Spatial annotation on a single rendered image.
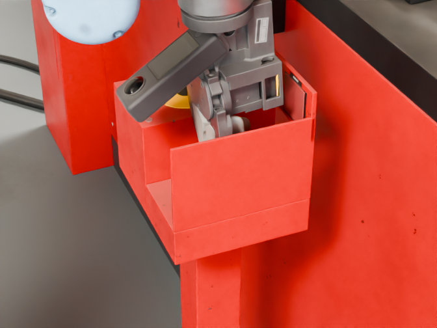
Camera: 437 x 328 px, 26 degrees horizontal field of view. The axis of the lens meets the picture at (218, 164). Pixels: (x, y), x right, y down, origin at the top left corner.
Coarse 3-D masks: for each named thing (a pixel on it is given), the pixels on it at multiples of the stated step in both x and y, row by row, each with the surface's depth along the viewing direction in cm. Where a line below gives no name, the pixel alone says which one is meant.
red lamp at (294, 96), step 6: (288, 78) 100; (288, 84) 101; (294, 84) 99; (288, 90) 101; (294, 90) 100; (300, 90) 98; (288, 96) 102; (294, 96) 100; (300, 96) 98; (288, 102) 102; (294, 102) 100; (300, 102) 99; (288, 108) 102; (294, 108) 101; (300, 108) 99; (294, 114) 101; (300, 114) 99
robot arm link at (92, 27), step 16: (48, 0) 70; (64, 0) 70; (80, 0) 70; (96, 0) 71; (112, 0) 71; (128, 0) 71; (48, 16) 72; (64, 16) 71; (80, 16) 71; (96, 16) 71; (112, 16) 71; (128, 16) 72; (64, 32) 72; (80, 32) 72; (96, 32) 72; (112, 32) 72
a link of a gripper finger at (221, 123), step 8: (216, 96) 95; (216, 104) 94; (216, 112) 93; (224, 112) 94; (216, 120) 94; (224, 120) 94; (216, 128) 95; (224, 128) 95; (232, 128) 95; (216, 136) 96
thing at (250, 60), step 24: (264, 0) 92; (192, 24) 90; (216, 24) 89; (240, 24) 90; (264, 24) 93; (240, 48) 94; (264, 48) 95; (216, 72) 93; (240, 72) 93; (264, 72) 94; (192, 96) 98; (240, 96) 96; (264, 96) 96
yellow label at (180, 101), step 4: (176, 96) 107; (180, 96) 107; (184, 96) 107; (172, 100) 106; (176, 100) 106; (180, 100) 106; (184, 100) 106; (188, 100) 106; (168, 104) 106; (172, 104) 106; (176, 104) 106; (180, 104) 106; (184, 104) 106; (188, 104) 106; (180, 108) 105; (184, 108) 105; (188, 108) 105
